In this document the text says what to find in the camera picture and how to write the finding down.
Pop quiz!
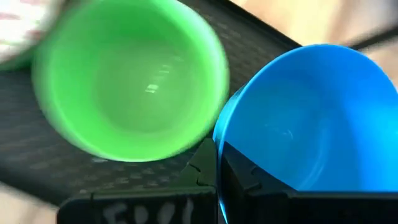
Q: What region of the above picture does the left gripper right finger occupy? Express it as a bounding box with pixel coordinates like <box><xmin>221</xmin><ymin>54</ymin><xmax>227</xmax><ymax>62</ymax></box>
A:
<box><xmin>219</xmin><ymin>141</ymin><xmax>398</xmax><ymax>224</ymax></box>

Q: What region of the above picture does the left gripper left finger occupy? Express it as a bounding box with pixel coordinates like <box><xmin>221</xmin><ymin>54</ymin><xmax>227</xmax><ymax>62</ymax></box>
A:
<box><xmin>57</xmin><ymin>138</ymin><xmax>218</xmax><ymax>224</ymax></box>

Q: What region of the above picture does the blue plastic mini bowl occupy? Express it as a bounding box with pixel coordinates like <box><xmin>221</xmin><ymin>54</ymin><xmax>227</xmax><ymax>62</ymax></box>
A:
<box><xmin>213</xmin><ymin>43</ymin><xmax>398</xmax><ymax>224</ymax></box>

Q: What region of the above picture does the floral ceramic mini bowl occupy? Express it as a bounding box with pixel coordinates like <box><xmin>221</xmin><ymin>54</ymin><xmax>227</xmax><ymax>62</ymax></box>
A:
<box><xmin>0</xmin><ymin>0</ymin><xmax>65</xmax><ymax>72</ymax></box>

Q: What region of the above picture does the green plastic mini bowl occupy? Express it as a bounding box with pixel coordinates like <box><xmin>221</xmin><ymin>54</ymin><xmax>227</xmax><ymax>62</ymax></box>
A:
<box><xmin>30</xmin><ymin>0</ymin><xmax>231</xmax><ymax>163</ymax></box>

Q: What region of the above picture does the black mesh dish rack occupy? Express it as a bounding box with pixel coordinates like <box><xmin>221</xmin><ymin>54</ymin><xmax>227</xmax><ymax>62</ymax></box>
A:
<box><xmin>0</xmin><ymin>0</ymin><xmax>302</xmax><ymax>206</ymax></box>

